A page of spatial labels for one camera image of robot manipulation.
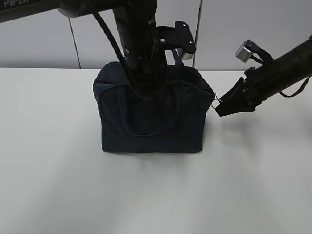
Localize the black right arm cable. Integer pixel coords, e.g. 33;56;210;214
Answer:
279;75;312;98

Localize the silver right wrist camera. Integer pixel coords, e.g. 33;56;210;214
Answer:
235;40;276;66

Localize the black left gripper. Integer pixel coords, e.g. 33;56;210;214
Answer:
129;58;167;98

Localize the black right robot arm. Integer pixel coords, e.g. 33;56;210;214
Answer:
216;39;312;117

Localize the dark navy lunch bag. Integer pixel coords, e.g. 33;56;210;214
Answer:
93;50;215;153

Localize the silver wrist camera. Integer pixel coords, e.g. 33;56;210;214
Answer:
235;40;276;66
156;20;197;60

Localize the metal zipper pull ring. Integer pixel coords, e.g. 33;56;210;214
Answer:
211;92;224;111

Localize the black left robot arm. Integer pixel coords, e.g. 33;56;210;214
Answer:
0;0;167;100

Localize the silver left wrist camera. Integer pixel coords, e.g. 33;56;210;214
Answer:
156;20;197;60

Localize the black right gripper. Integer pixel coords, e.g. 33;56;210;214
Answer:
215;67;267;117

